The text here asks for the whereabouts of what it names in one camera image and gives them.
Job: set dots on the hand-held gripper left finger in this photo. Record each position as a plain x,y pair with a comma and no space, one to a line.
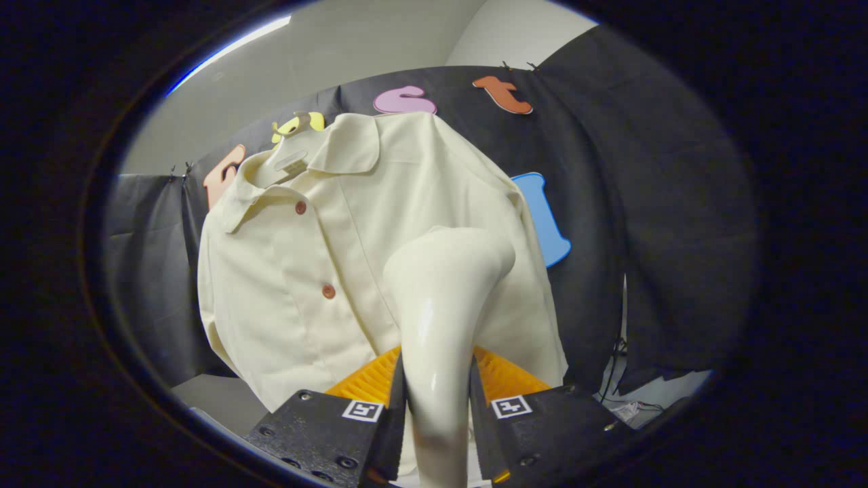
325,427

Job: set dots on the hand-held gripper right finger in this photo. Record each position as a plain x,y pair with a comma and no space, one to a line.
549,427

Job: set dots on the cream button-up shirt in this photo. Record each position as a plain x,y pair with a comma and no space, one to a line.
285,305

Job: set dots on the white garment steamer head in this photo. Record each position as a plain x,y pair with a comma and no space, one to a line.
441,305

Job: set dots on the white clothes hanger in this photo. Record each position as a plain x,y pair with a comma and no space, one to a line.
291,152

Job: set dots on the grey drawer cabinet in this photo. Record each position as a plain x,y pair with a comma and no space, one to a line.
217,400

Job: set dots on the black backdrop cloth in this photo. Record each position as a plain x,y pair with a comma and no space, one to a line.
644,203

